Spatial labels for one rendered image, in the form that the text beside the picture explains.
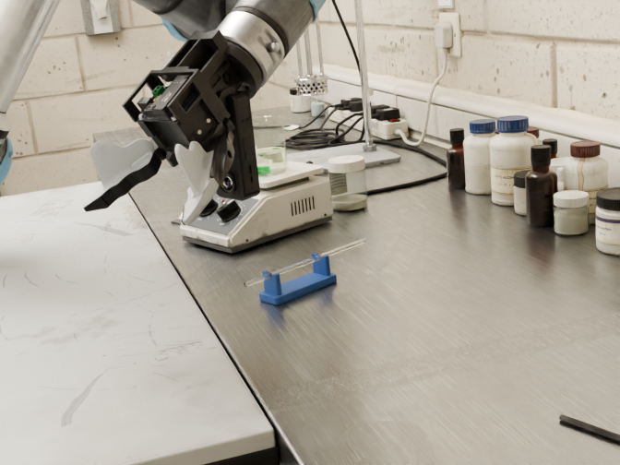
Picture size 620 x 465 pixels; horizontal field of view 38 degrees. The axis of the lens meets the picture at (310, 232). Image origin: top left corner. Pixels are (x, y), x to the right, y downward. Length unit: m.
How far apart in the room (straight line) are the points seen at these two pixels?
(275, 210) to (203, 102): 0.45
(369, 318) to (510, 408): 0.26
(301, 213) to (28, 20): 0.47
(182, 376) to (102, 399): 0.08
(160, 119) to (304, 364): 0.28
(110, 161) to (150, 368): 0.21
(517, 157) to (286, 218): 0.36
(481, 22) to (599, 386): 1.06
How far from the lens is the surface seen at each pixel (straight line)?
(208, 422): 0.82
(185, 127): 0.88
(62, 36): 3.75
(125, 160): 0.94
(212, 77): 0.93
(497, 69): 1.75
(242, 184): 0.95
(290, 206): 1.33
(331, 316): 1.02
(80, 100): 3.76
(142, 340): 1.02
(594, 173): 1.29
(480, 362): 0.89
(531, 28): 1.63
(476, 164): 1.48
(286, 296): 1.08
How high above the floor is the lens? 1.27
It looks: 16 degrees down
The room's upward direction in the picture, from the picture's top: 6 degrees counter-clockwise
